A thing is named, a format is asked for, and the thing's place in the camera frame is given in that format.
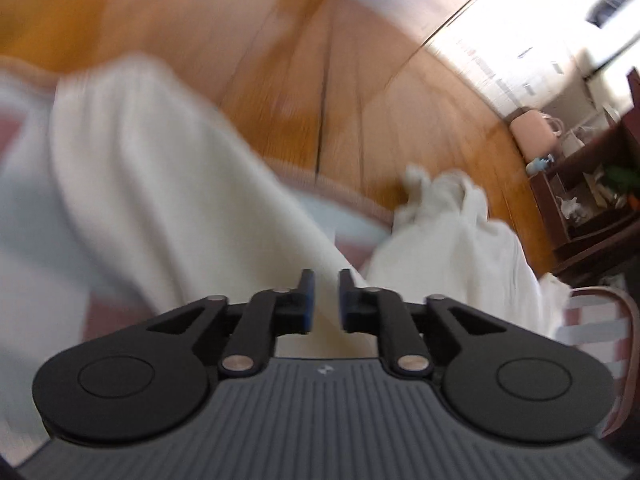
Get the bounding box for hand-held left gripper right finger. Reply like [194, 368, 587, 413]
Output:
[339, 269, 506, 378]

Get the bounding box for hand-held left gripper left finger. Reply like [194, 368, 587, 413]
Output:
[146, 269, 316, 378]

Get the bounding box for white fleece jacket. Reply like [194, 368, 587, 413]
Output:
[50, 57, 573, 361]

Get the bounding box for pink bag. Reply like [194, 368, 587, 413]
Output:
[509, 107, 565, 162]

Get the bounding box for dark wooden shelf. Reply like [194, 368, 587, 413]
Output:
[525, 67, 640, 283]

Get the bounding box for checkered mat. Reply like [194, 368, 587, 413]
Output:
[0, 57, 640, 461]

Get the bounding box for white drawer cabinet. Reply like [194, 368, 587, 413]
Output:
[425, 0, 640, 121]

